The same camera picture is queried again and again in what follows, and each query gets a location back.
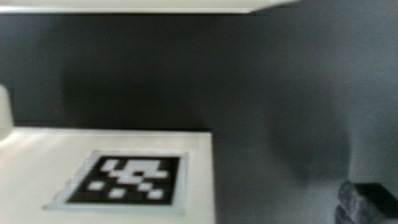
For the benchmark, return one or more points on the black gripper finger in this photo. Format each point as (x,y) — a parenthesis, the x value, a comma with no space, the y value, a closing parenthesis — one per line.
(367,204)

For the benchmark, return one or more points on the white drawer box front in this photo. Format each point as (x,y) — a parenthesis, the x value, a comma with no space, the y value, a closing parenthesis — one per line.
(103,176)

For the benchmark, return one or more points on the white L-shaped fence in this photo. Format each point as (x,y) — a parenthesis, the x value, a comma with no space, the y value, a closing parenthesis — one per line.
(138,6)

